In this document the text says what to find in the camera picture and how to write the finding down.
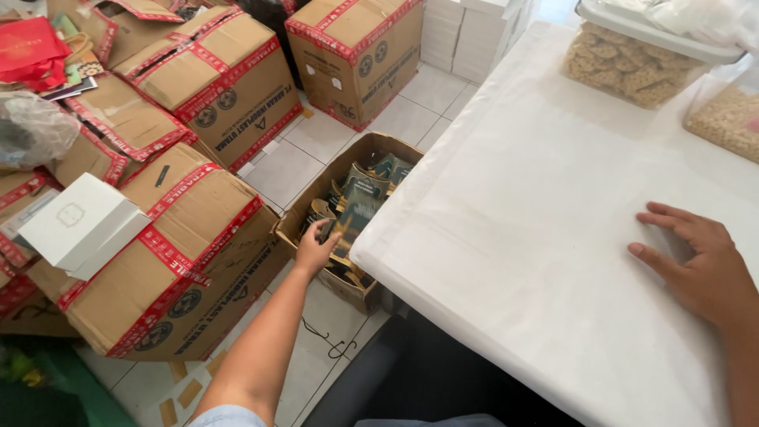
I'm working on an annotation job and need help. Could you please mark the grey plastic bag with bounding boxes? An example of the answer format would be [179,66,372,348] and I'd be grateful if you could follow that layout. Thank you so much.
[0,90,82,172]

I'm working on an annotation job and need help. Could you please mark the person's left hand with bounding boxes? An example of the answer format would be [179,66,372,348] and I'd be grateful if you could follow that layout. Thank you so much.
[295,218,344,277]

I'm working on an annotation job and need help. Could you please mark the crushed cardboard box red tape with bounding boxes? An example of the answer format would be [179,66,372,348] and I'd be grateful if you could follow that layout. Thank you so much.
[0,260,81,339]

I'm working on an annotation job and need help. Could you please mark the large cardboard box red tape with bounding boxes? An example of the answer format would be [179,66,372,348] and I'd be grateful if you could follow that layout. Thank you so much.
[111,5,304,174]
[284,0,425,133]
[58,142,293,363]

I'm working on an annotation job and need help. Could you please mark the person's light blue sleeve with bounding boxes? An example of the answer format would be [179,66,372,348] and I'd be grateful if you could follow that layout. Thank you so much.
[189,404,269,427]

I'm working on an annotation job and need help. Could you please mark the small cardboard box red tape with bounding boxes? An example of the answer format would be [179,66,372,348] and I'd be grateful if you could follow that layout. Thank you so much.
[49,126,131,189]

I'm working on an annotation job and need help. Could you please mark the person's dark trousers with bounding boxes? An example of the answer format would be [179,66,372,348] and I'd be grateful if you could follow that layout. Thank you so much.
[301,308,585,427]

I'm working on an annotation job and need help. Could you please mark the heap of dark green packets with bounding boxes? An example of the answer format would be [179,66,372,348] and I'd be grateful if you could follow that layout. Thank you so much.
[299,152,416,291]

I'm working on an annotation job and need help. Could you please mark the green plastic bin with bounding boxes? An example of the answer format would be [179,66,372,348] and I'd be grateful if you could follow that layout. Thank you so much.
[0,334,138,427]

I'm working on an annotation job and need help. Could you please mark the clear container of brown cookies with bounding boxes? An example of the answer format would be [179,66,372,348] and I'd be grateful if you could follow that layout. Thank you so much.
[561,0,746,111]

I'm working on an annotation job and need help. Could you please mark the clear container of pale cookies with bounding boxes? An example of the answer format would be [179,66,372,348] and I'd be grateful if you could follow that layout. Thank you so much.
[682,55,759,166]

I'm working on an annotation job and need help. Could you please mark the opened cardboard box red tape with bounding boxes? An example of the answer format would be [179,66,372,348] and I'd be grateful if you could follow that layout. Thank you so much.
[46,0,186,71]

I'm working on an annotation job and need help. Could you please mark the cardboard box with white label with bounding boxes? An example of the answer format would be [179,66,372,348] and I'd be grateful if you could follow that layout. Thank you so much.
[0,170,63,269]

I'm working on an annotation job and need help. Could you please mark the person's right hand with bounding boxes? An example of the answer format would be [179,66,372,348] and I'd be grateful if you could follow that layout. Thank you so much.
[627,201,754,331]

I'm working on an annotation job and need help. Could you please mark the flat cardboard box red tape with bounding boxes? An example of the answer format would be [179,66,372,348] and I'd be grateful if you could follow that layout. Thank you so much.
[62,72,199,164]

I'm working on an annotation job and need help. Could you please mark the open brown cardboard box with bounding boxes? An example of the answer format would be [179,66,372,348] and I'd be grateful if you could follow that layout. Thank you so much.
[274,131,425,316]

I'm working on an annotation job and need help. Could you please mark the white gift box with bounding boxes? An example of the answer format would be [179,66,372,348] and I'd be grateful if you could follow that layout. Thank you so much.
[17,172,153,282]

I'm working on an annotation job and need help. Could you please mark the dark green snack packet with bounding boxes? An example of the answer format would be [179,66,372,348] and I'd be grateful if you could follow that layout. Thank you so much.
[320,198,371,262]

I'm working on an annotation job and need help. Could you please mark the clear plastic bags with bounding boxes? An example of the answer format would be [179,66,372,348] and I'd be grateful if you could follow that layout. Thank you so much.
[593,0,759,55]

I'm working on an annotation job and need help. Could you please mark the red paper bag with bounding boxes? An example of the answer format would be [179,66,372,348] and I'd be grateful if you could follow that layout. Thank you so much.
[0,16,73,94]

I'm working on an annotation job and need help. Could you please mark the white table cover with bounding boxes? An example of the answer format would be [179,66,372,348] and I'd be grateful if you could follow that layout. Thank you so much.
[349,20,759,427]

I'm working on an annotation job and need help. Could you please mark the stack of white boxes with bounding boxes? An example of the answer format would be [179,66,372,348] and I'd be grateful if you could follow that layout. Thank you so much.
[419,0,537,85]

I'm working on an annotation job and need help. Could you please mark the black cable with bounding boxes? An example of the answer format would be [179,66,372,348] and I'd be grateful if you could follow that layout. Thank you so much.
[298,316,358,361]

